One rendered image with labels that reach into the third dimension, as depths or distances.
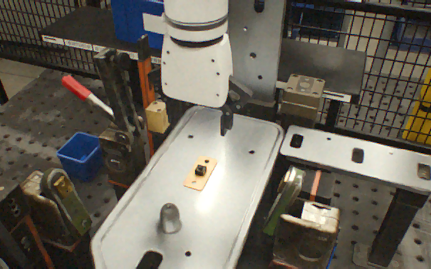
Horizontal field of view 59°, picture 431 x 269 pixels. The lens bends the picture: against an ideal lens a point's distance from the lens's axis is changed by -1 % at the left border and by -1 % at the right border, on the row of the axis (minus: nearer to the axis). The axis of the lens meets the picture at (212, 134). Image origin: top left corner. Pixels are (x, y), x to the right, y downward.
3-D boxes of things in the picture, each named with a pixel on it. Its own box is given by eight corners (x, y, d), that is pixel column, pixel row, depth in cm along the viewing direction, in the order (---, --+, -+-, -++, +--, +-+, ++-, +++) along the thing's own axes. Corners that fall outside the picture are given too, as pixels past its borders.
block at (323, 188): (309, 288, 85) (335, 207, 67) (261, 272, 88) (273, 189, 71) (316, 253, 92) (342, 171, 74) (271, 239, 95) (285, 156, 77)
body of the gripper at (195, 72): (150, 31, 52) (157, 99, 59) (221, 43, 49) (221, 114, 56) (174, 11, 57) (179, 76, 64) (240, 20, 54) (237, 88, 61)
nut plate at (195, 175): (201, 191, 68) (201, 186, 67) (182, 186, 69) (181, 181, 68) (218, 160, 74) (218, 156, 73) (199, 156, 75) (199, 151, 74)
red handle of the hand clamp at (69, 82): (130, 135, 69) (57, 80, 67) (125, 141, 70) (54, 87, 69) (141, 122, 72) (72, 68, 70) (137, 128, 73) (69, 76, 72)
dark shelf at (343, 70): (357, 106, 87) (360, 95, 85) (38, 41, 112) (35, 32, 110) (365, 61, 103) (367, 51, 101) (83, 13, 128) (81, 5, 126)
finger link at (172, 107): (150, 87, 60) (154, 120, 65) (169, 90, 60) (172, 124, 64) (160, 77, 63) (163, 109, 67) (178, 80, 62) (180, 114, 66)
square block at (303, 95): (296, 210, 102) (320, 97, 79) (266, 201, 105) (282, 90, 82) (302, 189, 108) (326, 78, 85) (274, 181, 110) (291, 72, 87)
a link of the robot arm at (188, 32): (150, 18, 50) (152, 39, 52) (214, 28, 47) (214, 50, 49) (178, -4, 56) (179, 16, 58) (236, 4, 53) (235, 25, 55)
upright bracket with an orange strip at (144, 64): (163, 217, 101) (140, 40, 69) (158, 215, 101) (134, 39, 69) (168, 208, 103) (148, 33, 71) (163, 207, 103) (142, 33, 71)
